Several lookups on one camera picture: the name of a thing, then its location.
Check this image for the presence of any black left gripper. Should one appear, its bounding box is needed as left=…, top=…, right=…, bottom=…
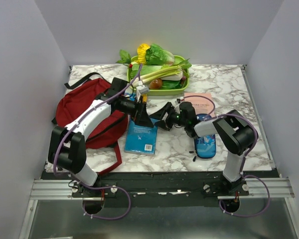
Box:
left=119, top=95, right=154, bottom=128

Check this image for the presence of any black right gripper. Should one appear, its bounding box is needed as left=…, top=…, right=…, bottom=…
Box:
left=149, top=102, right=187, bottom=131

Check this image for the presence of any teal notebook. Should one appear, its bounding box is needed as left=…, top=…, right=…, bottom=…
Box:
left=124, top=120, right=157, bottom=154

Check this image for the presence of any orange treehouse children's book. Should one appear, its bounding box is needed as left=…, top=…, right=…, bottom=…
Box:
left=124, top=93, right=148, bottom=103

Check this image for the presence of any red student backpack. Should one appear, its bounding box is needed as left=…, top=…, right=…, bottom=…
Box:
left=53, top=72, right=128, bottom=175

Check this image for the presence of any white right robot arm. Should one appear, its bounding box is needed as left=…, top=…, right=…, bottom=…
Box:
left=150, top=102, right=258, bottom=195

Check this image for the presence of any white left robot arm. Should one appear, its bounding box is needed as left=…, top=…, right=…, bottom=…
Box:
left=48, top=77, right=154, bottom=197

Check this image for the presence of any green plastic tray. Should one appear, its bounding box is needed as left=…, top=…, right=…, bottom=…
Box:
left=132, top=55, right=189, bottom=96

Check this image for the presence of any brown toy mushroom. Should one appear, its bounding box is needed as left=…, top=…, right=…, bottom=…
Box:
left=149, top=79, right=163, bottom=90

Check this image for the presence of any pink book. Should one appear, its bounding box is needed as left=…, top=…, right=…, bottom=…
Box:
left=184, top=93, right=215, bottom=117

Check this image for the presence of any blue dinosaur pencil case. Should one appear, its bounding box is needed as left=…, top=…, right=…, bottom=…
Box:
left=193, top=113, right=217, bottom=159

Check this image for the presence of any toy celery stalk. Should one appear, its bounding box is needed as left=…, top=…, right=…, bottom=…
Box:
left=137, top=59, right=192, bottom=85

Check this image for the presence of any green leafy sprig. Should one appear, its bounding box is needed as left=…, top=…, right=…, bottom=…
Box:
left=116, top=49, right=131, bottom=65

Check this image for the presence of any green toy lettuce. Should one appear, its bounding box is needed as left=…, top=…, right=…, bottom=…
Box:
left=145, top=44, right=174, bottom=65

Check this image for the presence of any yellow toy flower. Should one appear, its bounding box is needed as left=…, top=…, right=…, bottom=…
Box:
left=137, top=43, right=150, bottom=64

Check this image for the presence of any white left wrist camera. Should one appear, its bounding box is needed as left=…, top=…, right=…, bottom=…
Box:
left=136, top=81, right=150, bottom=101

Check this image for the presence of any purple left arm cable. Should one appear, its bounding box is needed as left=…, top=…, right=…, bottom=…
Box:
left=52, top=63, right=144, bottom=220

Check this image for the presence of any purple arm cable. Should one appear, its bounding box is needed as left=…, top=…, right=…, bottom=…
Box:
left=175, top=96, right=271, bottom=218
left=52, top=63, right=144, bottom=220

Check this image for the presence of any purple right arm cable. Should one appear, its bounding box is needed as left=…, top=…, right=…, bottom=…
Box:
left=175, top=96, right=271, bottom=218

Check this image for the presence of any aluminium frame rail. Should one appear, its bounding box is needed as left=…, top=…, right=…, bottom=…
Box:
left=30, top=178, right=295, bottom=200

